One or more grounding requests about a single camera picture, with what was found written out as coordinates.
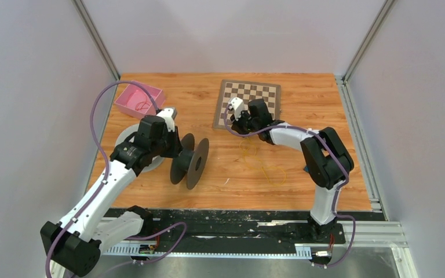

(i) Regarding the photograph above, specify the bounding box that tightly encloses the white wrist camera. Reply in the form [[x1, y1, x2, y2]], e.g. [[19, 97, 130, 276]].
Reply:
[[227, 97, 245, 120], [156, 107, 177, 132]]

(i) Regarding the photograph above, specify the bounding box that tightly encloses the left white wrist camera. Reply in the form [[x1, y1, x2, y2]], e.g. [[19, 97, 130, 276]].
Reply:
[[156, 107, 177, 132]]

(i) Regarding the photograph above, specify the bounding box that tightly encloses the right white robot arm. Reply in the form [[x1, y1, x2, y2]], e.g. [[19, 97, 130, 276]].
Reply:
[[225, 97, 354, 242]]

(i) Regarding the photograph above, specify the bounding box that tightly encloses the wooden chessboard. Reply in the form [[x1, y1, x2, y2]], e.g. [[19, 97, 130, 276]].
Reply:
[[213, 79, 281, 129]]

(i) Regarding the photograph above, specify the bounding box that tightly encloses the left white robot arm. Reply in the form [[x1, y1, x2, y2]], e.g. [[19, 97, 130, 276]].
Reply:
[[40, 108, 182, 277]]

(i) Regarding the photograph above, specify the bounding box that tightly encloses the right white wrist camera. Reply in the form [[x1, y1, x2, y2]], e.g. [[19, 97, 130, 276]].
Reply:
[[227, 97, 245, 120]]

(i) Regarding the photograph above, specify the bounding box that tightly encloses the white cable spool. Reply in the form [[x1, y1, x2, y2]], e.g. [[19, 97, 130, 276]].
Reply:
[[114, 123, 164, 173]]

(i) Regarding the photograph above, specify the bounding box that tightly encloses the black cable spool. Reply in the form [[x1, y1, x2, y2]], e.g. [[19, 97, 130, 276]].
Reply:
[[170, 133, 210, 190]]

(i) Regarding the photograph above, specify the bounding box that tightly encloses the yellow cable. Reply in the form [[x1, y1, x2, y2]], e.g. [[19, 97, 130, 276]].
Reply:
[[238, 132, 288, 187]]

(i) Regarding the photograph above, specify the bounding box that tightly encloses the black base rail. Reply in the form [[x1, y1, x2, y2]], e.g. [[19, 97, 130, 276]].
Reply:
[[107, 208, 346, 256]]

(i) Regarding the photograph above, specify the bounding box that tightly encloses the pink plastic box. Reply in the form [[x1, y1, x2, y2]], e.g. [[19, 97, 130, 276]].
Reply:
[[114, 84, 166, 119]]

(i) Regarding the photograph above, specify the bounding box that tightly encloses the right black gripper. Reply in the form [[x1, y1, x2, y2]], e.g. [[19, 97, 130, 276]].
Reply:
[[231, 108, 260, 138]]

